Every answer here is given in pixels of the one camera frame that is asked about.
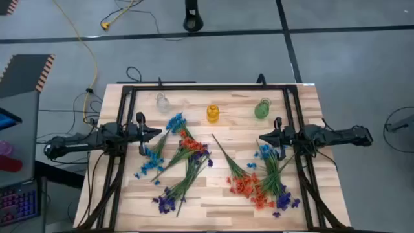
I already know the green glass vase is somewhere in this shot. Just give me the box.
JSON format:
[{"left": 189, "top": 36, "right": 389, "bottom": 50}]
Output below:
[{"left": 254, "top": 98, "right": 272, "bottom": 120}]

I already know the dark tablet screen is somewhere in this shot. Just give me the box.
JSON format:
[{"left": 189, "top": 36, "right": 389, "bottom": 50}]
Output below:
[{"left": 0, "top": 107, "right": 23, "bottom": 131}]

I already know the black aluminium table frame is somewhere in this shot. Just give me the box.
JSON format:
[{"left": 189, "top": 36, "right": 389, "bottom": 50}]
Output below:
[{"left": 76, "top": 84, "right": 350, "bottom": 232}]

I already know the thin black floor cable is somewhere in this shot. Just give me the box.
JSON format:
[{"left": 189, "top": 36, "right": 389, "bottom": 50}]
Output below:
[{"left": 100, "top": 0, "right": 188, "bottom": 42}]

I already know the yellow cable with plug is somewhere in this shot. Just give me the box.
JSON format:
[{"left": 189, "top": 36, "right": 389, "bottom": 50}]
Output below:
[{"left": 100, "top": 0, "right": 135, "bottom": 32}]

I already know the pink cup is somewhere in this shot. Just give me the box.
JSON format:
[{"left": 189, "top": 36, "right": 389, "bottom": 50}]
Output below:
[{"left": 0, "top": 140, "right": 13, "bottom": 156}]

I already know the long yellow floor cable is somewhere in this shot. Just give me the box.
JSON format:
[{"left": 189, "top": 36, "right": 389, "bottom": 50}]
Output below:
[{"left": 52, "top": 0, "right": 98, "bottom": 122}]

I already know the yellow glass vase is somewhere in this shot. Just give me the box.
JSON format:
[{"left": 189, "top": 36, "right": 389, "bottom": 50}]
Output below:
[{"left": 206, "top": 104, "right": 220, "bottom": 124}]

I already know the black mat orange striped edge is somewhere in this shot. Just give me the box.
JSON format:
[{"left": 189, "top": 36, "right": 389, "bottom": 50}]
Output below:
[
  {"left": 0, "top": 0, "right": 19, "bottom": 16},
  {"left": 0, "top": 54, "right": 56, "bottom": 100}
]

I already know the black flat bar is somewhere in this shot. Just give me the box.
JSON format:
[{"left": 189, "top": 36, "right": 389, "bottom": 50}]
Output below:
[{"left": 116, "top": 80, "right": 197, "bottom": 85}]

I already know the gray chair leg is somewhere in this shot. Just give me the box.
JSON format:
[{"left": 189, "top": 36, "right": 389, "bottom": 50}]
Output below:
[{"left": 386, "top": 115, "right": 414, "bottom": 132}]

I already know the backlit keyboard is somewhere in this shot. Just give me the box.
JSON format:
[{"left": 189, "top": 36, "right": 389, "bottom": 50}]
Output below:
[{"left": 0, "top": 181, "right": 41, "bottom": 227}]

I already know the clear glass vase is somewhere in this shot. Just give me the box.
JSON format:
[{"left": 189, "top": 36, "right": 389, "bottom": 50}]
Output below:
[{"left": 155, "top": 93, "right": 171, "bottom": 114}]

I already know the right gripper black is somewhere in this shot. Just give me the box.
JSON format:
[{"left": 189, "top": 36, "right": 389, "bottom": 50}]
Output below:
[{"left": 258, "top": 116, "right": 303, "bottom": 160}]

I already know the red object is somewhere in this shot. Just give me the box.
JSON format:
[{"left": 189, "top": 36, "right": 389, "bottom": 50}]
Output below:
[{"left": 0, "top": 155, "right": 23, "bottom": 173}]

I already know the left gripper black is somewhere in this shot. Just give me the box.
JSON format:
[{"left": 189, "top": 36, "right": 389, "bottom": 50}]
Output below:
[{"left": 126, "top": 111, "right": 162, "bottom": 157}]

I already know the gray desk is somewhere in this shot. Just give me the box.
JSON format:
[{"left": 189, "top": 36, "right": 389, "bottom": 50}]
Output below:
[{"left": 0, "top": 90, "right": 41, "bottom": 188}]

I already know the black stand base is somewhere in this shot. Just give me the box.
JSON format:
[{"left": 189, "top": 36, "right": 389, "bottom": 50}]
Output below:
[{"left": 182, "top": 0, "right": 204, "bottom": 32}]

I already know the purple artificial flower bunch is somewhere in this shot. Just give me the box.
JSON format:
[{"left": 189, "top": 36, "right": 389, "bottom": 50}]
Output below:
[
  {"left": 175, "top": 144, "right": 214, "bottom": 218},
  {"left": 151, "top": 151, "right": 211, "bottom": 215},
  {"left": 257, "top": 140, "right": 301, "bottom": 218}
]

